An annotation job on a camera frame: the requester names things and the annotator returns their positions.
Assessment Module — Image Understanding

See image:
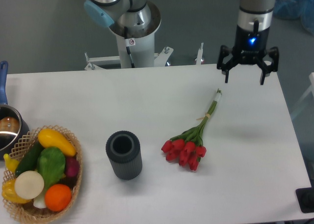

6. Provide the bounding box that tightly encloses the black device at table edge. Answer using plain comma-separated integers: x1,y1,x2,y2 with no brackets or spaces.
295,187,314,213

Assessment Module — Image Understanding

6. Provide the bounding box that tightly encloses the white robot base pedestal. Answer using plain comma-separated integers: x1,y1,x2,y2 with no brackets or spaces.
85,34,174,70

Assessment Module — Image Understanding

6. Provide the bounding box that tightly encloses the purple red onion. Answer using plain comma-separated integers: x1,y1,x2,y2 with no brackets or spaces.
64,157,80,177

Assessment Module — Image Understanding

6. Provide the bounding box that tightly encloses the green lettuce leaf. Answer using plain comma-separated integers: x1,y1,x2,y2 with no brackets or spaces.
37,147,66,192

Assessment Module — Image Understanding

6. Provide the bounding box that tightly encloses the woven wicker basket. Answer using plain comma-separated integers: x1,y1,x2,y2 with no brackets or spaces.
3,125,83,224

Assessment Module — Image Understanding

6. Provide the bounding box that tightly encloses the blue handled saucepan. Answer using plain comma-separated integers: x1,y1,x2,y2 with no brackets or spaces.
0,61,29,161

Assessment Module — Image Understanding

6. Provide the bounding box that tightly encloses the white leek stalk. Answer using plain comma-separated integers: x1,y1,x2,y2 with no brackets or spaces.
33,189,47,209

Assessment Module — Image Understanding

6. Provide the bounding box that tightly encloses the yellow bell pepper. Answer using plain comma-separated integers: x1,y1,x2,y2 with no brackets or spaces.
2,179,32,204

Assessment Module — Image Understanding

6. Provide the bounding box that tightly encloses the dark grey ribbed vase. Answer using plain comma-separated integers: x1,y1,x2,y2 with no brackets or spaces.
105,131,143,180

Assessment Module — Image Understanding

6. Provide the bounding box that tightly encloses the yellow squash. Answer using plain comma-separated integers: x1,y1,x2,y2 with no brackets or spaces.
37,128,77,157

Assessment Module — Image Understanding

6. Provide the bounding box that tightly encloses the white round radish slice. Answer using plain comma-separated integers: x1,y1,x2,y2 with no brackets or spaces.
14,170,44,199

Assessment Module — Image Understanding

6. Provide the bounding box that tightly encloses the green cucumber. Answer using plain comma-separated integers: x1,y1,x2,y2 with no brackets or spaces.
15,141,44,177

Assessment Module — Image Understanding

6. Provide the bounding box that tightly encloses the orange fruit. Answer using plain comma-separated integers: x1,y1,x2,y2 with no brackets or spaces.
45,184,72,212

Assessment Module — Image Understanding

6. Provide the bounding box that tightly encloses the blue plastic bag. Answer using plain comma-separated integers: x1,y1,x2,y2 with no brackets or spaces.
274,0,314,35

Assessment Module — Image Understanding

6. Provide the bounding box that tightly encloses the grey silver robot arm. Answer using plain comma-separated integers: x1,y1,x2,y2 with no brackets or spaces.
84,0,279,83

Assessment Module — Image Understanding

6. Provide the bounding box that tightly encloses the white frame at right edge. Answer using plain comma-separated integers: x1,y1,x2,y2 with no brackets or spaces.
290,72,314,121

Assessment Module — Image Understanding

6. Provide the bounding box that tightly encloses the red tulip bouquet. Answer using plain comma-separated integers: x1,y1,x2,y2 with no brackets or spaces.
161,89,222,171

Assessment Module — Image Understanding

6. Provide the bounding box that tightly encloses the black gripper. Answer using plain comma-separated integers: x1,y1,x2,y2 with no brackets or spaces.
216,9,279,85

